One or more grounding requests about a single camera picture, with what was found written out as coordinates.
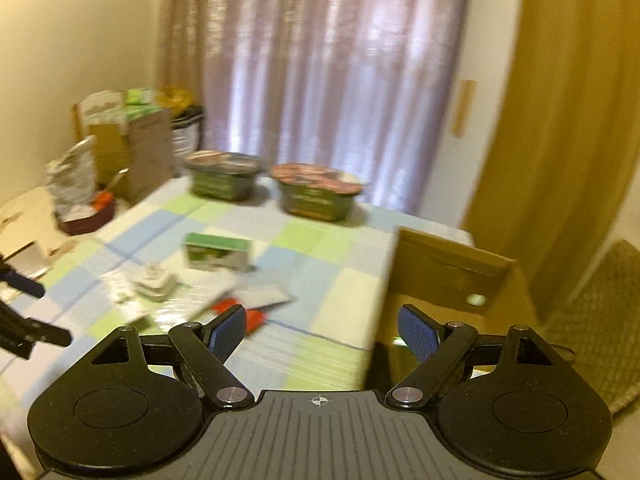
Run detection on white carved board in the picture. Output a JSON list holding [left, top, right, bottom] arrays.
[[78, 90, 125, 128]]

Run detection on wooden wall hook strip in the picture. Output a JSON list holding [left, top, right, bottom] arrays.
[[450, 79, 477, 138]]

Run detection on crumpled silver foil bag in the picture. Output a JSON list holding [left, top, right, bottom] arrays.
[[44, 136, 96, 221]]

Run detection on white power adapter plug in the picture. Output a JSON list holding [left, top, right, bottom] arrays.
[[131, 262, 178, 301]]

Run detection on yellow plastic bag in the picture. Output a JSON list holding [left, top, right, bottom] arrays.
[[156, 86, 194, 118]]

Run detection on brown cardboard carton stack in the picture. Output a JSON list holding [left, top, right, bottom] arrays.
[[86, 110, 175, 204]]

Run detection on red snack packet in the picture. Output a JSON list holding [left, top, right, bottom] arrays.
[[209, 298, 269, 335]]

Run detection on dark round Honglu food bowl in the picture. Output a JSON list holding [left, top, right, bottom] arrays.
[[270, 162, 364, 222]]

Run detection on brown cardboard box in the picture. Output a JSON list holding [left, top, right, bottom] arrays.
[[363, 228, 539, 393]]

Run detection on checked blue green tablecloth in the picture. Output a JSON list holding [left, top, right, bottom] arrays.
[[0, 173, 474, 411]]

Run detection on quilted beige chair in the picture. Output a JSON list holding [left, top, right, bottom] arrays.
[[541, 240, 639, 414]]

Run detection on green tissue boxes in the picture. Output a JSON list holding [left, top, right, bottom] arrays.
[[124, 88, 158, 107]]

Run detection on dark red tray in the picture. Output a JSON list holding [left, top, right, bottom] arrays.
[[54, 191, 116, 236]]

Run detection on dark green rectangular food bowl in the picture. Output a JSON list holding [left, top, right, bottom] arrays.
[[184, 151, 262, 202]]

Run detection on wooden door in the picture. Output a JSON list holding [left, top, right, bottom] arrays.
[[464, 0, 639, 318]]

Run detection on white ointment box with duck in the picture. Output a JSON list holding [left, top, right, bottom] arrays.
[[101, 271, 148, 323]]

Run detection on lilac sheer curtain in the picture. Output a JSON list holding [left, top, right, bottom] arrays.
[[157, 0, 468, 213]]

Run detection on white remote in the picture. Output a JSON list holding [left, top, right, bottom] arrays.
[[232, 284, 293, 310]]

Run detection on green white medicine box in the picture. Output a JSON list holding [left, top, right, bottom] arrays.
[[183, 233, 252, 272]]

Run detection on white bucket with black bag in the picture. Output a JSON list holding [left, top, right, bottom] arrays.
[[171, 105, 205, 177]]

